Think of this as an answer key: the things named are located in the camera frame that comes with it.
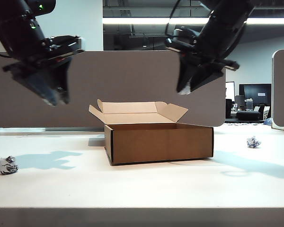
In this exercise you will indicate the black wall monitor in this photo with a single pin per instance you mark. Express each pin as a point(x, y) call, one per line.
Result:
point(255, 93)

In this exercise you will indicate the wide grey-brown partition panel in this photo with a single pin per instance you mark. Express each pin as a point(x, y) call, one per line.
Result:
point(132, 75)

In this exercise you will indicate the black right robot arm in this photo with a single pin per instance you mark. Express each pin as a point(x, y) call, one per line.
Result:
point(227, 23)

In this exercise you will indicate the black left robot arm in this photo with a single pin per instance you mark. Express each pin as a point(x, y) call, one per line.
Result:
point(14, 28)

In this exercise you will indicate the blue printed paper ball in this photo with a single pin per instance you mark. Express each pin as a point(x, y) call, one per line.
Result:
point(253, 142)

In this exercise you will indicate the black striped paper ball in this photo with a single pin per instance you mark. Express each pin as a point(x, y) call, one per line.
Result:
point(7, 165)

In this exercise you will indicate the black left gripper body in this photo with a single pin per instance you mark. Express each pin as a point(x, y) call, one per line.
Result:
point(38, 65)

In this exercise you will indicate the white standing board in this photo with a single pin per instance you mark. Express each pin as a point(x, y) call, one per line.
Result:
point(230, 91)

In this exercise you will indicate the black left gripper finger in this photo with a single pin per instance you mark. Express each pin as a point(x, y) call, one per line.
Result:
point(64, 87)
point(42, 87)

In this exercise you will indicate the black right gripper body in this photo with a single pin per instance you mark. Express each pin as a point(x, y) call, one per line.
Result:
point(208, 62)

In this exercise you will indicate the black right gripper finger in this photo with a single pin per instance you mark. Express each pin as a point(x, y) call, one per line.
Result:
point(184, 75)
point(203, 79)

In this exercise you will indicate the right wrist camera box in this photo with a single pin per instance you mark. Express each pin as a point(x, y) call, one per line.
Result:
point(182, 39)

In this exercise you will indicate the blue plastic bag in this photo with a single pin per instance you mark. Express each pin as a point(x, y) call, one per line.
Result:
point(268, 121)

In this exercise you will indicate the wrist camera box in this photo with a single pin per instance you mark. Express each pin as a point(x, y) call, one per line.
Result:
point(66, 46)
point(182, 39)

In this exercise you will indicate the black round ottoman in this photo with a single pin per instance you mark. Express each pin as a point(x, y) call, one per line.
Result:
point(248, 116)

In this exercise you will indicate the brown cardboard box with lid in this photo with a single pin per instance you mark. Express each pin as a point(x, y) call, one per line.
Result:
point(161, 144)

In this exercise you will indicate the long ceiling light strip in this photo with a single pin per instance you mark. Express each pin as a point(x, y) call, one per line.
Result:
point(137, 20)

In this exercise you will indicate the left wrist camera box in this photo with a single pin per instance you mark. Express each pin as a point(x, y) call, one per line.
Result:
point(66, 46)

